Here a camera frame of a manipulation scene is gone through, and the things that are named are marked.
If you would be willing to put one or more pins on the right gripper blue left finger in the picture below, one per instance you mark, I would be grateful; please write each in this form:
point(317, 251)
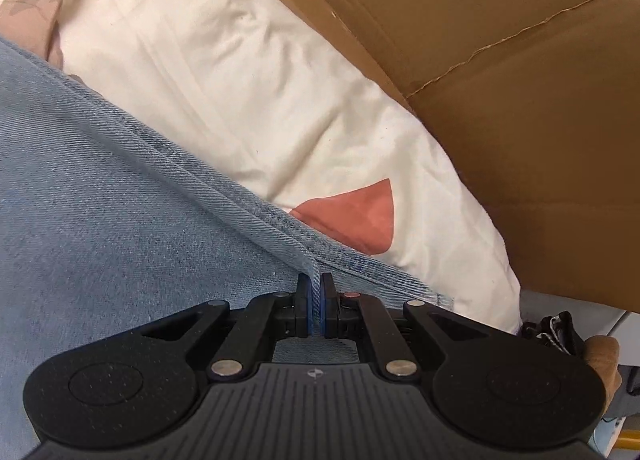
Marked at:
point(303, 307)

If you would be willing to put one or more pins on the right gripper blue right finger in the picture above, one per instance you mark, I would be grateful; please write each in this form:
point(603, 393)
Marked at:
point(329, 307)

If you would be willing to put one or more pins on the light blue denim jeans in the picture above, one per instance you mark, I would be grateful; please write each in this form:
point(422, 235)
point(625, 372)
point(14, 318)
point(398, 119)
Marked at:
point(106, 225)

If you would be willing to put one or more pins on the cream bear print bedsheet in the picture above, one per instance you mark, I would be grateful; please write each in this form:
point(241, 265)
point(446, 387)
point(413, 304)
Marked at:
point(253, 91)

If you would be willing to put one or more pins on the flattened brown cardboard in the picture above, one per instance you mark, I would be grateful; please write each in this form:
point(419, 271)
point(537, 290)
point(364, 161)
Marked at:
point(536, 103)

